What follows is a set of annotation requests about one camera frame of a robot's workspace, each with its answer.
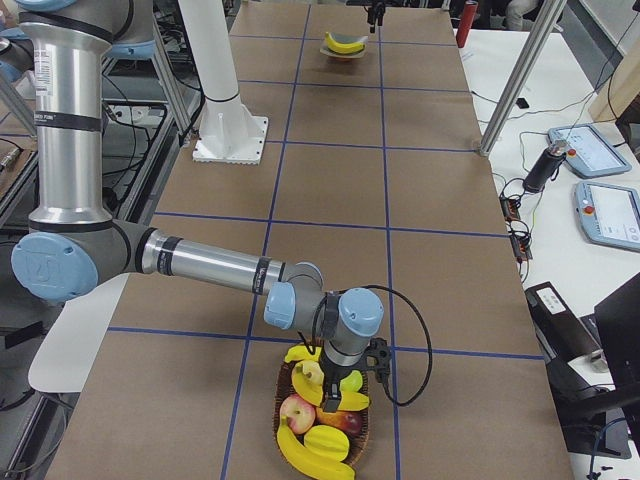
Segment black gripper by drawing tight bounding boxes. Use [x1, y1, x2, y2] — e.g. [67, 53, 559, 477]
[319, 356, 358, 413]

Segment yellow banana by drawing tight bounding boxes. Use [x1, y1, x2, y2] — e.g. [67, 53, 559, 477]
[291, 366, 370, 411]
[324, 32, 368, 56]

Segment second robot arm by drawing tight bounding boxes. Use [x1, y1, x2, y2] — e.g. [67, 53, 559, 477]
[345, 0, 387, 33]

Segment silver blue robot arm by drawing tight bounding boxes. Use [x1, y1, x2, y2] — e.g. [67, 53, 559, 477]
[11, 1, 384, 412]

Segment yellow banana basket top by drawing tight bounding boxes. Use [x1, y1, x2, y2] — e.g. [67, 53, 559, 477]
[284, 344, 322, 363]

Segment yellow banana basket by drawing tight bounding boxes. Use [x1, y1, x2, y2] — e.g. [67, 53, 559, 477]
[276, 416, 356, 480]
[284, 344, 322, 363]

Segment woven brown fruit basket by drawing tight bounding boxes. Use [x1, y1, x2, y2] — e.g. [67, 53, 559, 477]
[273, 344, 370, 479]

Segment yellow banana basket bottom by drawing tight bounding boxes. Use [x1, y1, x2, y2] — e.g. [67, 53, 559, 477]
[276, 416, 356, 480]

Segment grey square plate orange rim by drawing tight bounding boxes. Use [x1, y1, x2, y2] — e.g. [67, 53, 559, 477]
[320, 32, 369, 60]

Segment pink apple upper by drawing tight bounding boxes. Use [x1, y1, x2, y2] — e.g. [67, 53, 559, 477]
[297, 360, 324, 385]

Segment pink apple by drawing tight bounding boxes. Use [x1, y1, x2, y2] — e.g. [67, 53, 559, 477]
[279, 394, 316, 435]
[297, 360, 324, 385]

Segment green pear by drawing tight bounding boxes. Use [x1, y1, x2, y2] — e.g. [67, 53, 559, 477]
[340, 370, 364, 392]

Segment pink apple lower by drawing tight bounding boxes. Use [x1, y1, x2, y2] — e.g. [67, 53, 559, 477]
[279, 394, 316, 435]

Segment red yellow mango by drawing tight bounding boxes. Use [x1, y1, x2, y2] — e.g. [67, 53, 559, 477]
[316, 408, 363, 436]

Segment yellow starfruit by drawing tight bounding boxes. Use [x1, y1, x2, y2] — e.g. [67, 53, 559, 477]
[303, 425, 350, 461]

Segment brown paper table cover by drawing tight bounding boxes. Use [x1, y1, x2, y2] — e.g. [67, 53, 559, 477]
[48, 3, 572, 479]

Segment black box with label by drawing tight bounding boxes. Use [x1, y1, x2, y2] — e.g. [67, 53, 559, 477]
[525, 282, 609, 374]

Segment white chair back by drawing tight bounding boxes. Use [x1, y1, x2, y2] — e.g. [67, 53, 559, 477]
[28, 274, 128, 393]

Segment white pillar with base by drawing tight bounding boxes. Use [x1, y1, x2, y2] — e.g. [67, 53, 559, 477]
[179, 0, 269, 164]

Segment black monitor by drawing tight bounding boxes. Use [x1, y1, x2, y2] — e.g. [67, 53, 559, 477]
[577, 274, 639, 449]

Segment black water bottle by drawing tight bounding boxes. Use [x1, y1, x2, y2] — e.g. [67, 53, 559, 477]
[523, 139, 568, 193]

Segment blue teach pendant near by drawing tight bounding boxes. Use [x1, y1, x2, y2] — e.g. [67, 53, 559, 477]
[574, 181, 639, 252]

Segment blue teach pendant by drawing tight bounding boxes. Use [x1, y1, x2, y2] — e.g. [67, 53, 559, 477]
[547, 124, 631, 179]
[574, 181, 639, 252]

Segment small black puck device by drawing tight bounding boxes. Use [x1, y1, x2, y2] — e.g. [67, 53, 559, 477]
[516, 97, 529, 109]

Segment blue teach pendant far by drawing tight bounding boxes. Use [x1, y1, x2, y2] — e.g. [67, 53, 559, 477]
[547, 124, 631, 179]

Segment red cylinder tube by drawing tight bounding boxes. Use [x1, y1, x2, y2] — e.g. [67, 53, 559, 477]
[456, 0, 478, 48]

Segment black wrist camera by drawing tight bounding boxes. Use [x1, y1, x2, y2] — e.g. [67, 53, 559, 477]
[358, 337, 391, 385]

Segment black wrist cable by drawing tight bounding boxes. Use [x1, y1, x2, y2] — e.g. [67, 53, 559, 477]
[297, 284, 434, 406]

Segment aluminium frame post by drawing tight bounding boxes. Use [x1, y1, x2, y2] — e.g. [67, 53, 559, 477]
[478, 0, 567, 157]

